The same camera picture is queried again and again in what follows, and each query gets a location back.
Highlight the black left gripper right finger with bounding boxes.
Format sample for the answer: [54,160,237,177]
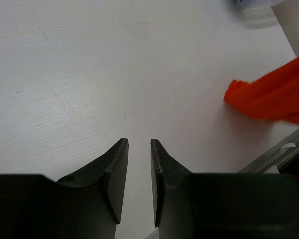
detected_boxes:
[151,139,299,239]

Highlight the orange t shirt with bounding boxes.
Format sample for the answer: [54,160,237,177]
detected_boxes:
[224,57,299,125]

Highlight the aluminium table edge rail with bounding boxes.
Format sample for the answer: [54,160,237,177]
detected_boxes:
[239,129,299,173]

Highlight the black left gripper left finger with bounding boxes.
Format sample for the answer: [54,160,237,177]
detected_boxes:
[0,138,129,239]

